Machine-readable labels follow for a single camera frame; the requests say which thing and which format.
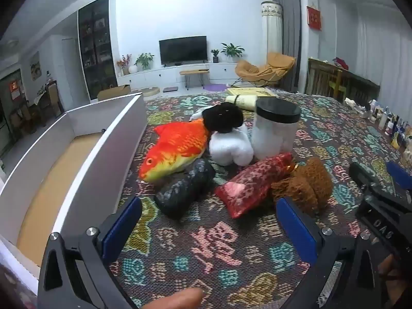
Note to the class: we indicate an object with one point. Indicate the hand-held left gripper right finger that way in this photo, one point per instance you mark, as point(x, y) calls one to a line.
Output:
point(296, 231)

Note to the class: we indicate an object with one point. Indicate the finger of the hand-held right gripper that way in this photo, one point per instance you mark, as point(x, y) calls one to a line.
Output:
point(400, 175)
point(363, 176)

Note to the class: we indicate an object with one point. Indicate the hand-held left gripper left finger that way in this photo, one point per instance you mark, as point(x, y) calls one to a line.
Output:
point(120, 225)

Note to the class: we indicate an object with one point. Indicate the brown plush toy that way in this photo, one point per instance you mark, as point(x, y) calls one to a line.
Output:
point(305, 183)

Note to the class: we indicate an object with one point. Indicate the red fish plush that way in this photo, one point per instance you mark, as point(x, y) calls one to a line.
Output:
point(251, 183)

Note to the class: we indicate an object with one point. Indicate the dark grey fish plush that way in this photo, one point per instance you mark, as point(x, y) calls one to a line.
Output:
point(183, 190)

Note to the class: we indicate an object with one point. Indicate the white storage drawer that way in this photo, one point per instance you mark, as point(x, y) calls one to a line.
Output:
point(96, 154)

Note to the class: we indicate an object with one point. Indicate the orange goldfish plush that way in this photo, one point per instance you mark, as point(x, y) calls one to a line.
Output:
point(177, 148)

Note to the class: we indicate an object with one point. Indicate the white towel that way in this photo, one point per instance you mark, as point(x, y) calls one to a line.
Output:
point(230, 148)

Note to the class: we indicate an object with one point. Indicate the black plush toy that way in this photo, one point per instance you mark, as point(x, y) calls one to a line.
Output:
point(222, 116)

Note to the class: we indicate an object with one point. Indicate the person's right hand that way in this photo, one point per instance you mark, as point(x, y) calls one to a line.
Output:
point(394, 272)

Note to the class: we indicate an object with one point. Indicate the person's left hand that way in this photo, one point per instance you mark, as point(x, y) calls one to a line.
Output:
point(177, 299)

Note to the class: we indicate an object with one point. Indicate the row of small bottles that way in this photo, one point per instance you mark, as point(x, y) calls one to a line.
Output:
point(389, 125)

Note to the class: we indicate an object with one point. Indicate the colourful woven blanket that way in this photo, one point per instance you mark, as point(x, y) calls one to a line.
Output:
point(225, 251)

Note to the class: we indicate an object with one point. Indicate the clear jar with black lid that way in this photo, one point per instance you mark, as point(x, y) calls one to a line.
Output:
point(273, 132)

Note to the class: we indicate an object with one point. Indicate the red cloth item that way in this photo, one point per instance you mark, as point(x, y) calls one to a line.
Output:
point(340, 62)

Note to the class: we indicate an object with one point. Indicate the cardboard box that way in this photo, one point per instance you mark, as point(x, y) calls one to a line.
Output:
point(112, 92)

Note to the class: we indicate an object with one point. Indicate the round beige cushion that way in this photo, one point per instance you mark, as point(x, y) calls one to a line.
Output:
point(150, 91)

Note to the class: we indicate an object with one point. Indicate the cream rolled cloth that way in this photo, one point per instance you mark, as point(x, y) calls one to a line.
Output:
point(241, 102)

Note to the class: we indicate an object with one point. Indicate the yellow flat box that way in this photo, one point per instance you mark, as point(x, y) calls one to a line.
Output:
point(251, 92)

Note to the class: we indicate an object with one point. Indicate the wooden dining chair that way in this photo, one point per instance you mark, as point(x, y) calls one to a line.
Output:
point(51, 99)

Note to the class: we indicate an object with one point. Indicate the orange lounge chair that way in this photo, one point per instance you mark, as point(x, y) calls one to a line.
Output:
point(264, 67)

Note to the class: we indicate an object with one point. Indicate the white tv cabinet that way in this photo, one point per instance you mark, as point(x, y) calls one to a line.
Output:
point(154, 75)

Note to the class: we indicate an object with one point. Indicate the round white vase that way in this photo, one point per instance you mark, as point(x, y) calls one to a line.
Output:
point(133, 69)

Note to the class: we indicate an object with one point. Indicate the red flower bouquet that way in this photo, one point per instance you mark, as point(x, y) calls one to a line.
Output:
point(124, 62)

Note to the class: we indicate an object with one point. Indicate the purple floor mat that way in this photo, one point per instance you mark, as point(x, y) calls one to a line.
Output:
point(214, 87)

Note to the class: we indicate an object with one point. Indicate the bushy potted plant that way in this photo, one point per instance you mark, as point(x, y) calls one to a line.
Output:
point(144, 60)

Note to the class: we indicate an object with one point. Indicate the wooden bench table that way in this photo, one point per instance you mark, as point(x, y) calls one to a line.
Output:
point(194, 72)

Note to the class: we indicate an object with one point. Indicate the grey curtain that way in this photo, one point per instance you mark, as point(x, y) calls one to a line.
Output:
point(289, 22)

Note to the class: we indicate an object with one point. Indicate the white standing air conditioner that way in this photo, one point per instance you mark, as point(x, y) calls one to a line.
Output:
point(271, 29)

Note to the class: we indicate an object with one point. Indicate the black glass cabinet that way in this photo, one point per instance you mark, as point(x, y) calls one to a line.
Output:
point(96, 48)

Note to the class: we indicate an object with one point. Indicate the broad-leaf potted plant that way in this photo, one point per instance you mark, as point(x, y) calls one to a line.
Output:
point(232, 51)

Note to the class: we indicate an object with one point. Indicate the black television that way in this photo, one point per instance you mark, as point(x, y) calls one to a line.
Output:
point(182, 51)

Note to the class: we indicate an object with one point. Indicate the small potted plant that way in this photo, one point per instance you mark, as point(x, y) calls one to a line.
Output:
point(215, 56)

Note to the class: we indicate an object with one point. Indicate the wooden crib rail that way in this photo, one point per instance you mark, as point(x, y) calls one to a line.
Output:
point(354, 83)

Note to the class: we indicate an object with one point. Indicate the red wall hanging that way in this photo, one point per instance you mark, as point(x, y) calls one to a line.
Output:
point(314, 18)

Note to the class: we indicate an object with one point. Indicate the framed wall painting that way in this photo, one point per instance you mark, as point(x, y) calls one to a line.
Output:
point(35, 66)

